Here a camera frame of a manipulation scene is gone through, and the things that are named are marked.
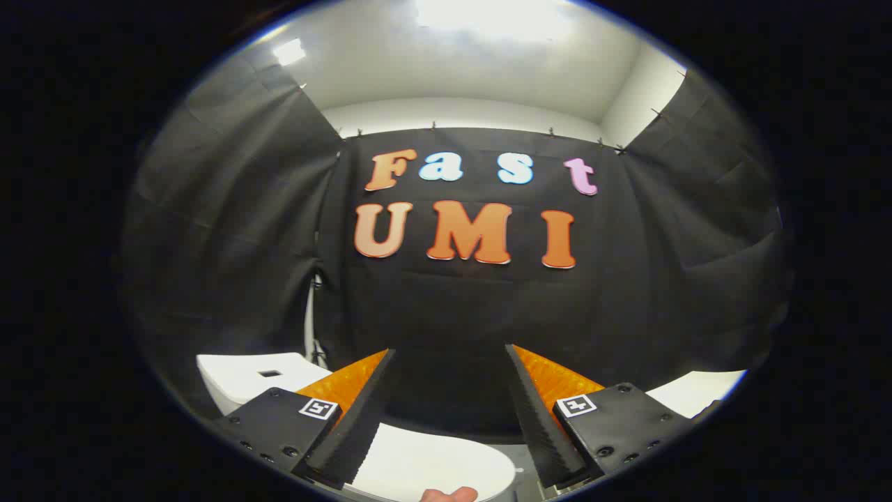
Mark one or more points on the white drawer cabinet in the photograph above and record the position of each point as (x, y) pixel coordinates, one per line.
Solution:
(697, 390)

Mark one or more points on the black backdrop cloth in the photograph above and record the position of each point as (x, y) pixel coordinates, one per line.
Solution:
(453, 314)

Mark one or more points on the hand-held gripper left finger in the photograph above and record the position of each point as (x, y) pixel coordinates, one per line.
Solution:
(352, 432)

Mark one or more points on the ceiling light panel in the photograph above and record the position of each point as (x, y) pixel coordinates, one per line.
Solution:
(289, 52)
(495, 15)

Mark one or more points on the white toilet lid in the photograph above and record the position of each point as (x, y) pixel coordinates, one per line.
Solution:
(432, 460)

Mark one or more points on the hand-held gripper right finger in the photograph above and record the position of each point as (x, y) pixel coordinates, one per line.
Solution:
(540, 425)

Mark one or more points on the white toilet tank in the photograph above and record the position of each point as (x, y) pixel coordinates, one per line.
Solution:
(244, 376)

